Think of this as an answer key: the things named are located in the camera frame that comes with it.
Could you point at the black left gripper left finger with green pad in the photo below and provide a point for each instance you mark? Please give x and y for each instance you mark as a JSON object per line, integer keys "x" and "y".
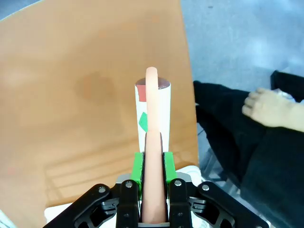
{"x": 128, "y": 202}

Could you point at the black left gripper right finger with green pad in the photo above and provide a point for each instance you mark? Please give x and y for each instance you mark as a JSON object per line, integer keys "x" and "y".
{"x": 178, "y": 204}

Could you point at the pink sausage-shaped stick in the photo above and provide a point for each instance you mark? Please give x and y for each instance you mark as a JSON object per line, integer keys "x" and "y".
{"x": 153, "y": 166}

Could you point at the person's right forearm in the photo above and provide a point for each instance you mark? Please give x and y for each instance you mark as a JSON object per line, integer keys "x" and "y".
{"x": 298, "y": 117}

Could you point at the person's right hand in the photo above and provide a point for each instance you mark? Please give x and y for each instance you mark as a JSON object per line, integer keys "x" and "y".
{"x": 268, "y": 109}

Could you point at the person's black trousers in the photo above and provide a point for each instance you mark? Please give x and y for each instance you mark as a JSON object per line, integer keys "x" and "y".
{"x": 232, "y": 147}

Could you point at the paper cup, red green print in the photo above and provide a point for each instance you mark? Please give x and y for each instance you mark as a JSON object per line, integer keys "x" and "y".
{"x": 164, "y": 114}

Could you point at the white striped mat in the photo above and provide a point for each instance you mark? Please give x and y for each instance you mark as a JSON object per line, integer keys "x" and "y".
{"x": 4, "y": 221}

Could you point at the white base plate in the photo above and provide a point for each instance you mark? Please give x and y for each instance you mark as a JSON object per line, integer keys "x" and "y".
{"x": 57, "y": 213}

